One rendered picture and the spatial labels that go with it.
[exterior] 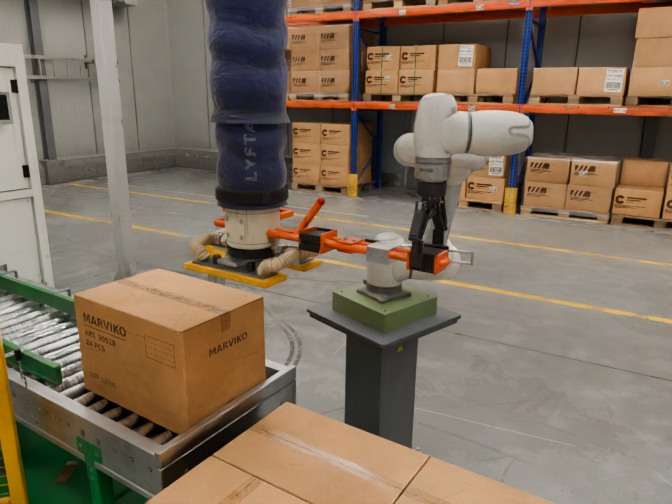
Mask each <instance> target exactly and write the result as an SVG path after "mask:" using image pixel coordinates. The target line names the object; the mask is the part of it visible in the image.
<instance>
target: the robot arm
mask: <svg viewBox="0 0 672 504"><path fill-rule="evenodd" d="M532 140H533V123H532V121H531V120H530V119H529V118H528V117H527V116H525V115H523V114H520V113H517V112H512V111H499V110H486V111H476V112H462V111H457V103H456V101H455V99H454V98H453V96H452V95H451V94H447V93H430V94H427V95H425V96H424V97H423V98H422V99H421V100H420V102H419V105H418V108H417V112H416V117H415V123H414V133H407V134H404V135H402V136H401V137H399V138H398V140H397V141H396V143H395V145H394V150H393V152H394V157H395V159H396V160H397V162H398V163H400V164H401V165H403V166H412V167H414V168H415V178H417V179H419V180H417V191H416V193H417V194H418V195H421V196H422V200H421V202H416V203H415V212H414V216H413V220H412V224H411V228H410V232H409V236H408V240H409V241H412V244H408V245H411V248H410V247H400V244H407V243H404V239H403V238H402V237H401V236H400V235H398V234H396V233H393V232H384V233H380V234H378V235H376V237H375V238H374V239H373V240H379V241H380V242H384V243H390V244H395V245H399V248H403V249H409V250H411V265H410V266H413V267H419V268H421V267H422V262H423V246H424V244H425V243H427V244H436V245H446V246H449V249H456V248H455V247H454V246H452V243H451V241H450V240H449V239H448V238H449V234H450V230H451V226H452V222H453V218H454V214H455V210H456V207H457V203H458V199H459V195H460V191H461V187H462V183H463V182H464V181H465V180H466V179H467V178H468V177H469V176H470V175H471V174H472V172H475V171H478V170H480V169H482V168H483V167H484V165H485V164H486V163H487V159H488V157H501V156H506V155H514V154H517V153H520V152H523V151H525V150H526V149H527V148H528V147H529V146H530V145H531V143H532ZM456 250H457V249H456ZM406 265H407V262H404V261H399V260H398V261H396V262H394V263H392V264H390V265H383V264H378V263H372V262H367V279H364V280H363V283H364V284H365V285H366V286H365V287H360V288H357V289H356V292H357V293H360V294H363V295H365V296H367V297H369V298H371V299H373V300H375V301H377V302H378V303H380V304H385V303H387V302H390V301H393V300H397V299H400V298H404V297H410V296H411V292H410V291H407V290H404V289H402V281H404V280H407V279H413V280H426V281H433V280H444V279H448V278H450V277H453V276H455V275H456V273H458V271H459V269H460V265H461V264H458V263H450V265H449V266H447V268H446V269H445V270H443V271H441V272H440V273H438V274H437V275H434V274H431V273H426V272H421V271H416V270H411V269H409V270H407V269H406Z"/></svg>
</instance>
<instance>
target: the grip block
mask: <svg viewBox="0 0 672 504"><path fill-rule="evenodd" d="M333 237H337V229H329V228H323V227H317V230H316V226H311V227H308V228H305V229H302V230H299V231H298V245H299V250H304V251H309V252H314V253H319V250H320V254H324V253H326V252H329V251H331V250H334V248H329V247H325V246H324V241H325V240H326V239H328V240H332V238H333Z"/></svg>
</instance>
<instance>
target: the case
mask: <svg viewBox="0 0 672 504"><path fill-rule="evenodd" d="M74 303H75V311H76V319H77V327H78V335H79V343H80V351H81V359H82V367H83V375H84V383H85V388H86V389H87V390H89V391H92V392H94V393H96V394H98V395H100V396H102V397H104V398H106V399H108V400H110V401H112V402H114V403H116V404H118V405H120V406H122V407H124V408H126V409H128V410H130V411H132V412H134V413H136V414H138V415H140V416H142V417H144V418H146V419H148V420H150V421H152V422H154V423H156V424H158V425H160V426H162V427H164V428H166V429H168V430H170V431H172V432H174V433H176V434H178V435H180V434H181V433H183V432H184V431H186V430H188V429H189V428H191V427H192V426H194V425H195V424H197V423H199V422H200V421H202V420H203V419H205V418H206V417H208V416H210V415H211V414H213V413H214V412H216V411H218V410H219V409H221V408H222V407H224V406H225V405H227V404H229V403H230V402H232V401H233V400H235V399H237V398H238V397H240V396H241V395H243V394H244V393H246V392H248V391H249V390H251V389H252V388H254V387H255V386H257V385H259V384H260V383H262V382H263V381H265V380H266V367H265V328H264V296H261V295H257V294H253V293H250V292H246V291H242V290H238V289H235V288H231V287H227V286H223V285H220V284H216V283H212V282H208V281H205V280H201V279H197V278H193V277H190V276H186V275H182V274H178V273H175V272H171V271H167V270H163V269H160V268H159V269H155V270H152V271H148V272H145V273H142V274H138V275H135V276H132V277H128V278H125V279H122V280H118V281H115V282H112V283H108V284H105V285H102V286H98V287H95V288H92V289H88V290H85V291H82V292H78V293H75V294H74Z"/></svg>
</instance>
